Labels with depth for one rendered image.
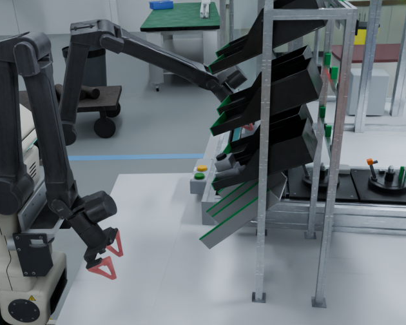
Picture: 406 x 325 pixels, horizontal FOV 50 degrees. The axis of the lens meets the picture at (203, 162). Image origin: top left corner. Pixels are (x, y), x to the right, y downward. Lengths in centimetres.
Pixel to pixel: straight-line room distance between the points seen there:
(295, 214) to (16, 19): 1104
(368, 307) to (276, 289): 26
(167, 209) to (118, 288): 46
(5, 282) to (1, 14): 1098
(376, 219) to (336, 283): 32
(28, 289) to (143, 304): 41
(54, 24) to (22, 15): 78
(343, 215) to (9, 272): 112
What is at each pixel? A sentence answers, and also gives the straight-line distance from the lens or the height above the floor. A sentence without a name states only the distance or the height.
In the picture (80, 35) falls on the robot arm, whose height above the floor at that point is 157.
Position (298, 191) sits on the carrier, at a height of 97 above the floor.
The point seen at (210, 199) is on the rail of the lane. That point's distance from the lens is 159.
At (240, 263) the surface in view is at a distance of 145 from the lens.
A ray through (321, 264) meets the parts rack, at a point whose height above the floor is 101.
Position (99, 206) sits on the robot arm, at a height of 120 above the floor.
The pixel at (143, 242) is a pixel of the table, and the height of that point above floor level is 86.
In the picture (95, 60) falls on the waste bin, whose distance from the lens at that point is 582.
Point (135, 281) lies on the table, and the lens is 142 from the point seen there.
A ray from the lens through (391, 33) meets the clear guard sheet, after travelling 296.
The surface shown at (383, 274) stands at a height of 86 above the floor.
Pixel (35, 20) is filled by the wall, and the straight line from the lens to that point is 1199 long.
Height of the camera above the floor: 178
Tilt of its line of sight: 26 degrees down
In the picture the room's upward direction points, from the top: 2 degrees counter-clockwise
